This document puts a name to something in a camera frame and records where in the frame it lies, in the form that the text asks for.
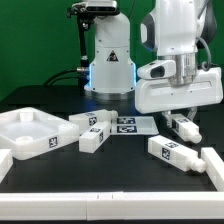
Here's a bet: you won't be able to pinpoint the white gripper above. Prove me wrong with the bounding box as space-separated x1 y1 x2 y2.
135 60 223 125

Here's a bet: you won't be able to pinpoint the white square desk top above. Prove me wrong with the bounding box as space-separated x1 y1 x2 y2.
0 107 80 160

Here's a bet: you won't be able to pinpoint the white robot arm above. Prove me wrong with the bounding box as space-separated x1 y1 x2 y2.
84 0 223 114

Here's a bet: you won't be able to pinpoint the white marker sheet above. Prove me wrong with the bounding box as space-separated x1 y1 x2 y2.
111 116 159 135

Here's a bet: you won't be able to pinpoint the white right fence bar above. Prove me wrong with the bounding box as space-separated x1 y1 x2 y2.
201 147 224 192

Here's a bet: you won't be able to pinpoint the white fence bar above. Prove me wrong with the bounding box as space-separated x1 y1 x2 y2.
201 147 224 192
0 149 13 183
0 192 224 221

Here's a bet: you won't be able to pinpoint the white front fence bar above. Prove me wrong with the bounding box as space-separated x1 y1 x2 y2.
0 192 224 221

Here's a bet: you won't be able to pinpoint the white left fence bar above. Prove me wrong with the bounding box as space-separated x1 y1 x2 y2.
0 149 13 183

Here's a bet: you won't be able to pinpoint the camera on stand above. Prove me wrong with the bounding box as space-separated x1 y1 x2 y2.
72 0 119 15

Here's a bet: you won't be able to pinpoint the black cables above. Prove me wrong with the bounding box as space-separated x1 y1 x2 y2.
43 68 84 87

